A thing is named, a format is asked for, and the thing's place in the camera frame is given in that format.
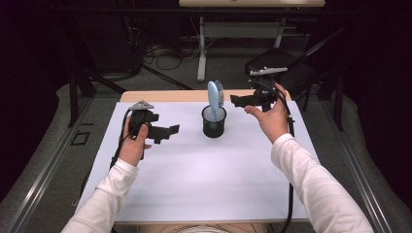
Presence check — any white table mat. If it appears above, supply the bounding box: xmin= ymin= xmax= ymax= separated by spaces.
xmin=75 ymin=101 xmax=320 ymax=224

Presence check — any person's left hand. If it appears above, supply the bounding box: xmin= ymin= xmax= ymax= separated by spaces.
xmin=118 ymin=116 xmax=153 ymax=168

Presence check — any black folding chair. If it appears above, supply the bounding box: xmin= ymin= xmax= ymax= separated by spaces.
xmin=244 ymin=27 xmax=346 ymax=113

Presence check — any black mesh pen holder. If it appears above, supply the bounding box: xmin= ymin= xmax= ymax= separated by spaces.
xmin=201 ymin=105 xmax=227 ymax=139

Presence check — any white-framed desk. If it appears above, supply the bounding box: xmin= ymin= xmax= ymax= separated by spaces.
xmin=178 ymin=0 xmax=326 ymax=81

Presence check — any black metal stand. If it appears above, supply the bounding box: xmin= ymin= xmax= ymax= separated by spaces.
xmin=66 ymin=64 xmax=127 ymax=129

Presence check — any right hand-held gripper black cable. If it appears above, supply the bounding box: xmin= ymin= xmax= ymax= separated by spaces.
xmin=254 ymin=80 xmax=296 ymax=233

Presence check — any left hand-held gripper black cable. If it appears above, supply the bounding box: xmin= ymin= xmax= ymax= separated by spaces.
xmin=109 ymin=108 xmax=133 ymax=170

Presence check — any light blue hairbrush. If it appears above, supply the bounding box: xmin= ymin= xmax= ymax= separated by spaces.
xmin=207 ymin=80 xmax=225 ymax=130

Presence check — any black metal floor bar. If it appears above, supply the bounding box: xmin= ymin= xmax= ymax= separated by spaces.
xmin=142 ymin=64 xmax=194 ymax=91

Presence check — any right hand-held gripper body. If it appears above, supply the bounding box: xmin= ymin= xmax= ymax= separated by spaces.
xmin=248 ymin=66 xmax=289 ymax=113

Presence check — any hand-held gripper black cable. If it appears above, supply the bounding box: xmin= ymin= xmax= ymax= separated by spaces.
xmin=109 ymin=108 xmax=133 ymax=170
xmin=254 ymin=80 xmax=296 ymax=233

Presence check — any person's right hand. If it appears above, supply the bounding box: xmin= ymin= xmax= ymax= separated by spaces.
xmin=243 ymin=82 xmax=290 ymax=145

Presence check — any bundle of floor cables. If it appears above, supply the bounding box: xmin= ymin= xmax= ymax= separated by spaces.
xmin=142 ymin=42 xmax=208 ymax=72

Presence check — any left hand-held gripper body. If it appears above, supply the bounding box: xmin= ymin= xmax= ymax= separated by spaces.
xmin=128 ymin=100 xmax=169 ymax=144

